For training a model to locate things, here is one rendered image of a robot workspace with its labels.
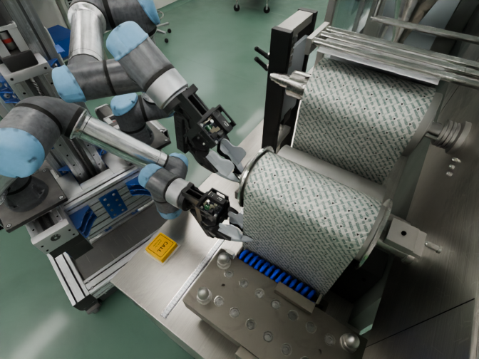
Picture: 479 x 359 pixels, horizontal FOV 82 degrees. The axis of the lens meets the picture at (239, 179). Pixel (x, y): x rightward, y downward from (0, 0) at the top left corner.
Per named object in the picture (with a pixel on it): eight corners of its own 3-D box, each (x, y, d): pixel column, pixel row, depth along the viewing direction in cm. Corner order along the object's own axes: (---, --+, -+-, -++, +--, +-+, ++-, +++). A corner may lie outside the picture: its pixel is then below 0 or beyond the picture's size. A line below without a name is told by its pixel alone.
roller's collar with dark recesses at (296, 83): (295, 87, 73) (299, 65, 68) (316, 95, 71) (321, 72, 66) (284, 100, 70) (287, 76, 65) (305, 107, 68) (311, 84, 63)
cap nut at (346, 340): (343, 330, 61) (349, 325, 58) (359, 340, 60) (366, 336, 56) (337, 345, 59) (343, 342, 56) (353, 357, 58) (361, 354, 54)
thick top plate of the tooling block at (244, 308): (222, 256, 78) (221, 247, 74) (361, 345, 64) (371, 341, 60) (185, 306, 70) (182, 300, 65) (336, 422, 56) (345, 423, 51)
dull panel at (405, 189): (456, 27, 192) (479, -13, 173) (462, 28, 191) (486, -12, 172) (347, 323, 74) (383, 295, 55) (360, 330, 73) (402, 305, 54)
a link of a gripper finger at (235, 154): (255, 172, 57) (224, 139, 55) (239, 178, 62) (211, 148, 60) (262, 162, 59) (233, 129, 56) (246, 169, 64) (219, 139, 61)
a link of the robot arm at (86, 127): (31, 99, 80) (180, 172, 102) (10, 123, 73) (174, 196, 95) (38, 70, 73) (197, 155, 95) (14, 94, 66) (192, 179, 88)
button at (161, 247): (162, 235, 90) (160, 231, 88) (177, 246, 88) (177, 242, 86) (146, 251, 87) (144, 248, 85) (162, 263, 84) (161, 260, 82)
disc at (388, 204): (368, 224, 62) (398, 183, 50) (370, 226, 61) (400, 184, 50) (345, 280, 54) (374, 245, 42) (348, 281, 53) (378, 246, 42)
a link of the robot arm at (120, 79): (112, 67, 65) (100, 50, 55) (160, 59, 68) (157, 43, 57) (122, 100, 67) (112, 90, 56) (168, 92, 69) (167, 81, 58)
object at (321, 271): (243, 245, 75) (244, 207, 61) (324, 294, 67) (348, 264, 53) (242, 246, 75) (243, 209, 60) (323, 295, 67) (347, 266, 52)
